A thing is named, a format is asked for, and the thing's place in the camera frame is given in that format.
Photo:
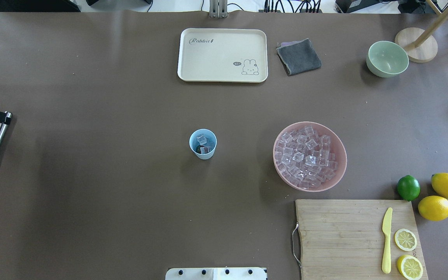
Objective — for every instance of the clear ice cube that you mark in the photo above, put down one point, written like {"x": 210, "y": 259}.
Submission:
{"x": 201, "y": 139}
{"x": 204, "y": 149}

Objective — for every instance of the light blue cup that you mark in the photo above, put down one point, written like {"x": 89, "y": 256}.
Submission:
{"x": 212, "y": 142}

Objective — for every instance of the red strawberry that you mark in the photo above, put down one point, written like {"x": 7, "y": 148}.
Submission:
{"x": 198, "y": 149}

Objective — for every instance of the cream serving tray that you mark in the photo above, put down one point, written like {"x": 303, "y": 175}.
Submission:
{"x": 223, "y": 55}

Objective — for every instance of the grey folded cloth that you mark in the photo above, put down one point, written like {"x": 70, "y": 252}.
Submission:
{"x": 298, "y": 56}

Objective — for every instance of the pink bowl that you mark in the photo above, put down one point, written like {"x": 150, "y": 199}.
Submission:
{"x": 309, "y": 157}

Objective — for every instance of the wooden cutting board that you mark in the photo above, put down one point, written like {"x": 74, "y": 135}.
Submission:
{"x": 342, "y": 239}

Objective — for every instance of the green bowl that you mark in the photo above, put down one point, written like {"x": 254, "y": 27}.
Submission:
{"x": 386, "y": 59}

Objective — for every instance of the yellow plastic knife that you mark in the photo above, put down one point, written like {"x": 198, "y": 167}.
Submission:
{"x": 386, "y": 229}

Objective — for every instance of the green lime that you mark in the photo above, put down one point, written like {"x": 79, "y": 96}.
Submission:
{"x": 408, "y": 188}

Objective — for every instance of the wooden mug tree stand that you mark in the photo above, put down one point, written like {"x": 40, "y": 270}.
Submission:
{"x": 419, "y": 45}

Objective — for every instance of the lemon half slice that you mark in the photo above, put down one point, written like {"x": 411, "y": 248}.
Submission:
{"x": 410, "y": 267}

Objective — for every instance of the white camera pillar mount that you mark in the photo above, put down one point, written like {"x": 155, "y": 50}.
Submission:
{"x": 218, "y": 273}

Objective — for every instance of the aluminium frame post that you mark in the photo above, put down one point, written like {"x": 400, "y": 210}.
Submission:
{"x": 218, "y": 9}

